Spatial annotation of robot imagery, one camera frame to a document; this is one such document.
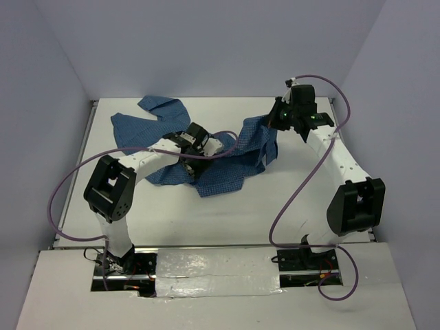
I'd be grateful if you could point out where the blue checkered long sleeve shirt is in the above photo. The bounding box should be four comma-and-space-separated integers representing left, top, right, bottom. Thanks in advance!
111, 96, 278, 197

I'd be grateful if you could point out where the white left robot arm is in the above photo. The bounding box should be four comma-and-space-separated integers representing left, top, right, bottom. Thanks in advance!
84, 123, 223, 274

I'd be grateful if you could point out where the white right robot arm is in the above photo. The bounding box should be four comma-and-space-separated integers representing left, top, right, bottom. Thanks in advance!
265, 80, 386, 269

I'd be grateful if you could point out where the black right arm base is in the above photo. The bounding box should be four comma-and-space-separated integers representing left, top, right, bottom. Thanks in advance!
271, 234, 342, 289

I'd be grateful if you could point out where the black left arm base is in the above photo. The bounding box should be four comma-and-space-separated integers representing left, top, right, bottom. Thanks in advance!
82, 247, 157, 298

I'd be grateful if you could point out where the white taped cover sheet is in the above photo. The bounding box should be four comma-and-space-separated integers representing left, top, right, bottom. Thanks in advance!
155, 247, 282, 298

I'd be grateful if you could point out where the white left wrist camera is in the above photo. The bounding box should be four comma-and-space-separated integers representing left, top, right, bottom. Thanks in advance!
202, 137, 223, 157

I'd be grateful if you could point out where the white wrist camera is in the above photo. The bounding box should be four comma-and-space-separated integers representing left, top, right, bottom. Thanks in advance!
202, 137, 223, 157
282, 77, 298, 104

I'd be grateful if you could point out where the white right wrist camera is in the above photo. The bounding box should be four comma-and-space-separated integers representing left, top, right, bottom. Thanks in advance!
282, 77, 298, 104

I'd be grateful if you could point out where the aluminium table edge rail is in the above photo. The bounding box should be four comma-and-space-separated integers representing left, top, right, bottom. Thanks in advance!
46, 100, 102, 248

